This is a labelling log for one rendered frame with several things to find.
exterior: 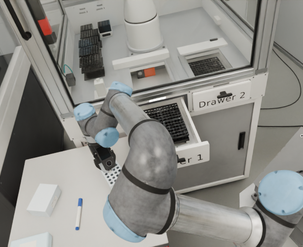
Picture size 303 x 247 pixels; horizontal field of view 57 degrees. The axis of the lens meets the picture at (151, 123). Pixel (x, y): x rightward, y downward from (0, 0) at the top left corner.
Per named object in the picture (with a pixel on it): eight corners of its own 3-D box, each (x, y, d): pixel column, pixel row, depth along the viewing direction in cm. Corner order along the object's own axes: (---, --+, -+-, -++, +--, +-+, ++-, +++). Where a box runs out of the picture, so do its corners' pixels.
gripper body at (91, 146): (106, 145, 122) (98, 125, 113) (114, 157, 116) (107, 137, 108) (90, 153, 119) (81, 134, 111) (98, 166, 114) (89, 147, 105)
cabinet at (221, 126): (251, 182, 198) (267, 95, 143) (111, 216, 195) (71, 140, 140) (208, 101, 267) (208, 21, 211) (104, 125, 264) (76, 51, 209)
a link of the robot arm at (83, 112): (79, 119, 94) (67, 109, 99) (89, 141, 101) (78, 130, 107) (98, 107, 97) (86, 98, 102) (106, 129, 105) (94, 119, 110)
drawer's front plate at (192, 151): (209, 160, 117) (209, 143, 109) (142, 176, 116) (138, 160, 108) (208, 157, 118) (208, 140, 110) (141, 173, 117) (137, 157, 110)
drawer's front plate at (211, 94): (249, 99, 140) (251, 81, 133) (193, 111, 139) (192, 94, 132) (247, 97, 141) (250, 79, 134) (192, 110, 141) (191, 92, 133)
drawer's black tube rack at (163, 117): (189, 144, 122) (189, 134, 118) (151, 153, 122) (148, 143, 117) (177, 112, 138) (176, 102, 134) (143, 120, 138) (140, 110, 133)
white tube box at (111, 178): (129, 181, 122) (127, 176, 119) (112, 191, 120) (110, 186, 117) (117, 163, 130) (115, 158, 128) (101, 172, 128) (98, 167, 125)
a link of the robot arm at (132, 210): (307, 228, 75) (130, 181, 53) (278, 270, 78) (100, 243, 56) (276, 201, 86) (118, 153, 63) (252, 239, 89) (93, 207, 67)
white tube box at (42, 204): (50, 217, 115) (44, 211, 111) (31, 215, 117) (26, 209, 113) (62, 190, 124) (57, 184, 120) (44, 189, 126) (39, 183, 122)
